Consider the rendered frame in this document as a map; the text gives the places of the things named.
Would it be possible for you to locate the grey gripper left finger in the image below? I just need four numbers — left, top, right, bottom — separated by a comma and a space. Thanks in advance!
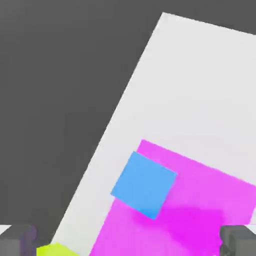
0, 224, 38, 256

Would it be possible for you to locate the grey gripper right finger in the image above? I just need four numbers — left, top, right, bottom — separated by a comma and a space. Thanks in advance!
218, 224, 256, 256

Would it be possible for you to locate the small yellow-green cube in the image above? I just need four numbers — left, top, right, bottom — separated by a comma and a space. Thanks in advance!
36, 242, 81, 256

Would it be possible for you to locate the small blue cube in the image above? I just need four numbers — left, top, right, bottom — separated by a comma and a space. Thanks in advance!
110, 150, 178, 221

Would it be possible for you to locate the large magenta box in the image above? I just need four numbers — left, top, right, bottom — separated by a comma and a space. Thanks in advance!
88, 138, 256, 256

